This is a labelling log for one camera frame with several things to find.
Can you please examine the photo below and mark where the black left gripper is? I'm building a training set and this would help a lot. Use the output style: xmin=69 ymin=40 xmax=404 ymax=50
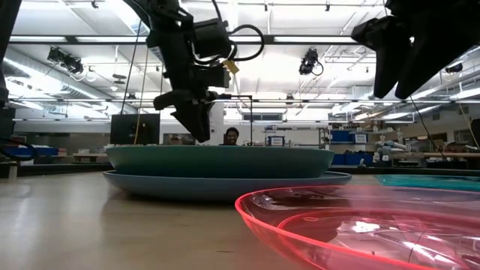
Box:
xmin=147 ymin=7 xmax=233 ymax=143

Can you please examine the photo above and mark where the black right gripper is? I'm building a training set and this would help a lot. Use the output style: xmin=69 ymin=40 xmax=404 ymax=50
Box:
xmin=351 ymin=0 xmax=480 ymax=101

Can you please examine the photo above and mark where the green opaque plastic plate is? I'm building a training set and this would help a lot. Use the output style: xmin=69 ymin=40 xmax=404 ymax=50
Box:
xmin=105 ymin=144 xmax=336 ymax=179

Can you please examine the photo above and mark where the blue opaque plastic plate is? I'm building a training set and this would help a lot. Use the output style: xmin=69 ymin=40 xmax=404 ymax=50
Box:
xmin=102 ymin=169 xmax=353 ymax=203

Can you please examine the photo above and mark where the teal plastic plate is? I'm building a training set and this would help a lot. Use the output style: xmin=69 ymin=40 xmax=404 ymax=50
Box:
xmin=373 ymin=173 xmax=480 ymax=193

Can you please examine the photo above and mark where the pink transparent plastic plate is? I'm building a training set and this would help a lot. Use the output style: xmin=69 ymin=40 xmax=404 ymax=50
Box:
xmin=234 ymin=184 xmax=480 ymax=270

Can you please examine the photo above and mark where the person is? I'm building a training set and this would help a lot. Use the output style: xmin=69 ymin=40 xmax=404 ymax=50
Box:
xmin=220 ymin=127 xmax=242 ymax=147

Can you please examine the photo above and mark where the yellow tag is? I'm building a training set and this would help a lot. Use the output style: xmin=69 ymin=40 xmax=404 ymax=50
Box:
xmin=222 ymin=58 xmax=241 ymax=75

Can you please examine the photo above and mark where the black computer monitor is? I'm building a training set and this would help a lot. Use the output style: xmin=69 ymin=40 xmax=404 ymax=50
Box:
xmin=109 ymin=112 xmax=161 ymax=146

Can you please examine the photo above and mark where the blue storage bin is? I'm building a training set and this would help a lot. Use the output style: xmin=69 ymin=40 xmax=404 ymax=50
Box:
xmin=0 ymin=145 xmax=60 ymax=157
xmin=331 ymin=129 xmax=354 ymax=144
xmin=331 ymin=153 xmax=374 ymax=167

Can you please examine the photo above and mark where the thin black cable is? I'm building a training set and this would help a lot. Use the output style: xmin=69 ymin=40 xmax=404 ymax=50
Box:
xmin=408 ymin=94 xmax=448 ymax=159
xmin=119 ymin=18 xmax=143 ymax=116

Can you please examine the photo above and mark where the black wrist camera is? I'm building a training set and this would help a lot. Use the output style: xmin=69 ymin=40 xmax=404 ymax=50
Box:
xmin=192 ymin=17 xmax=234 ymax=60

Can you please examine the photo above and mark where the black camera cable loop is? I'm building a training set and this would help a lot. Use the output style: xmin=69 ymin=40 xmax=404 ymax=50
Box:
xmin=223 ymin=23 xmax=266 ymax=63

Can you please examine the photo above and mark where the black frame-mounted camera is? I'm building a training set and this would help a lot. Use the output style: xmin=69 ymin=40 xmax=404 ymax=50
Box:
xmin=298 ymin=47 xmax=325 ymax=77
xmin=46 ymin=46 xmax=85 ymax=75

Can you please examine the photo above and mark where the thick black cable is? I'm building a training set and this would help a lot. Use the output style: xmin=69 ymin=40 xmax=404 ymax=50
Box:
xmin=0 ymin=136 xmax=39 ymax=163

